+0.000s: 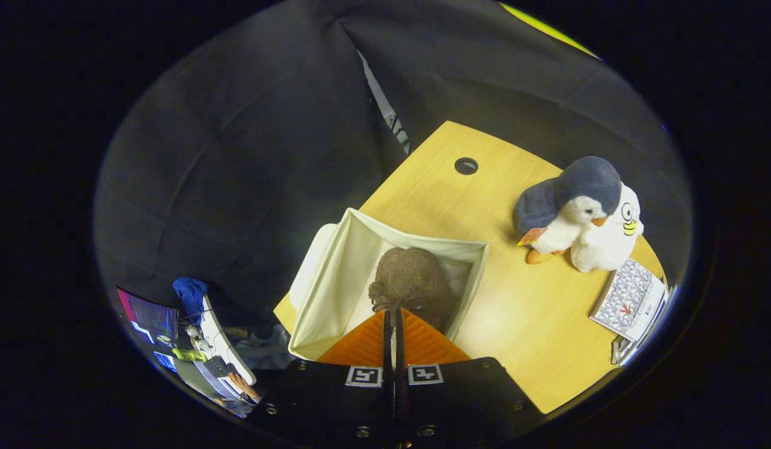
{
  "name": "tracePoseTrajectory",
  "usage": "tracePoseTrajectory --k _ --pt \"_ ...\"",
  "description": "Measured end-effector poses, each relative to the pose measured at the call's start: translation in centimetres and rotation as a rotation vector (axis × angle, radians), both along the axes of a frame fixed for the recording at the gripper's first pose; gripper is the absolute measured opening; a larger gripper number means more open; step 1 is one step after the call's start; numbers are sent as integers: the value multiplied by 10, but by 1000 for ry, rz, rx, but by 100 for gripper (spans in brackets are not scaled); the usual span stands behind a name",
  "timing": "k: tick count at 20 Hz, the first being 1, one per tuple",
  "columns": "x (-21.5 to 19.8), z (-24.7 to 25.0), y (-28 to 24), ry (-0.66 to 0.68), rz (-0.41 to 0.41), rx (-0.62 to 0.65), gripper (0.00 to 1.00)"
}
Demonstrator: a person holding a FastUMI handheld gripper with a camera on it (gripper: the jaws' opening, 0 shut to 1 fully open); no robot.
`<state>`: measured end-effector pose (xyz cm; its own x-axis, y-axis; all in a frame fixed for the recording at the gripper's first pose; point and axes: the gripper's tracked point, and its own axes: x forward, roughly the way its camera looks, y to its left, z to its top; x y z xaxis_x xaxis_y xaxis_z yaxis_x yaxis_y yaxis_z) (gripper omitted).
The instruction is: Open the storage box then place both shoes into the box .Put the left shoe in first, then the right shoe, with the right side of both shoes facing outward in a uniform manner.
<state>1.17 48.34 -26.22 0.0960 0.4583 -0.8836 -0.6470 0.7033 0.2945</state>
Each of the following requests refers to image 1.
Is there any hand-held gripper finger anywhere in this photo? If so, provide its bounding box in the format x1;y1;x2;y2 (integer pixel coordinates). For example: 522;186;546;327
395;309;545;449
245;309;396;449

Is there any brown fuzzy shoe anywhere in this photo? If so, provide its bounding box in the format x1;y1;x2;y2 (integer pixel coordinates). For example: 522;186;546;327
368;248;458;334

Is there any beige fabric storage box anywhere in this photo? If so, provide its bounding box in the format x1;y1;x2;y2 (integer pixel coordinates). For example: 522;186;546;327
288;208;490;361

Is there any white flat panel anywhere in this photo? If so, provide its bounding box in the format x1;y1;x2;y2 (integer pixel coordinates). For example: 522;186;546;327
198;296;257;385

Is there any blue cloth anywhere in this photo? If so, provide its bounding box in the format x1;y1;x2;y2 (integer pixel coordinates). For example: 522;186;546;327
172;278;210;325

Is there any black bordered book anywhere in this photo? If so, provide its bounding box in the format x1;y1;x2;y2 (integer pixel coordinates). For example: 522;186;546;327
611;293;676;366

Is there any grey patterned book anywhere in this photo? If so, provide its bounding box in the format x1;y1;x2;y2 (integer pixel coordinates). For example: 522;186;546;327
589;258;668;342

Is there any white duck plush toy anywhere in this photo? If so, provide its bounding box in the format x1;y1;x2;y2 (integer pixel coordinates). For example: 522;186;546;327
570;183;644;273

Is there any grey penguin plush toy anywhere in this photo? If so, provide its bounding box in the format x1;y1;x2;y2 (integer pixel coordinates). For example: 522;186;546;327
513;156;623;264

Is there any white metal frame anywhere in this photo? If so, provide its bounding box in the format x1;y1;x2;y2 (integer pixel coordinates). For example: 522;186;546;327
357;50;414;157

